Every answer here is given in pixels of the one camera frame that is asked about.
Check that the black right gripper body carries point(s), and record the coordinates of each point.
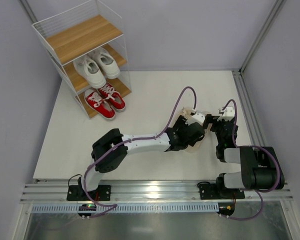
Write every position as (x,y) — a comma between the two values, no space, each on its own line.
(215,122)

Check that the white wire shoe shelf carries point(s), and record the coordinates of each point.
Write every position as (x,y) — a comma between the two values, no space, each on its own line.
(76,32)

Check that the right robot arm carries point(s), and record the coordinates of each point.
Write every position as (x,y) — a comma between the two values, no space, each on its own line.
(259,166)

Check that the aluminium left frame post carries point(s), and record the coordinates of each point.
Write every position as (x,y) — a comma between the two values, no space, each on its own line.
(28,11)

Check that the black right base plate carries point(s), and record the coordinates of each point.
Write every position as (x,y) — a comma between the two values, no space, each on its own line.
(212,191)

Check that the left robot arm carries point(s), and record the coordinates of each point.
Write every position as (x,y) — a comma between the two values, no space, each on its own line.
(111,149)

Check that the beige sneaker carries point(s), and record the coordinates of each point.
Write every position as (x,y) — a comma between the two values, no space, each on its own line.
(183,119)
(192,149)

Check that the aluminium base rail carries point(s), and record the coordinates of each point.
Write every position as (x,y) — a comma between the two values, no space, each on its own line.
(121,191)

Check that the red canvas sneaker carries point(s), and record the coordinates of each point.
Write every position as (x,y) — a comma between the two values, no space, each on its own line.
(100,105)
(114,97)

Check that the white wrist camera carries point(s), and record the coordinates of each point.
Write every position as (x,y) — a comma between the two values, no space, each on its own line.
(196,117)
(226,114)

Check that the grey slotted cable duct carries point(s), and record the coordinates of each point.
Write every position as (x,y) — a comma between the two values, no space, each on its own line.
(123,208)

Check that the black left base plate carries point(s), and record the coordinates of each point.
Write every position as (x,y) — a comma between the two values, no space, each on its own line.
(76,193)

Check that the white sneaker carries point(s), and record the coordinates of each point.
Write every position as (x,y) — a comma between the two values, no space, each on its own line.
(106,62)
(86,67)

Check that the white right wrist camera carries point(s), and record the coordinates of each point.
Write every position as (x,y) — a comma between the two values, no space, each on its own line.
(226,114)

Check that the aluminium corner frame post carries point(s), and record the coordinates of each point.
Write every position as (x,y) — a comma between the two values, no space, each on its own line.
(269,21)

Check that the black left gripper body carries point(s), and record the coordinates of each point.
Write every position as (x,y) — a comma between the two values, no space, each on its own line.
(197,128)

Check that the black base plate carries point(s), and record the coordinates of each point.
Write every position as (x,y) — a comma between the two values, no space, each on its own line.
(76,193)
(212,191)

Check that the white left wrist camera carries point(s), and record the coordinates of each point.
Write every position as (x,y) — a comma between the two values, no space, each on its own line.
(196,117)

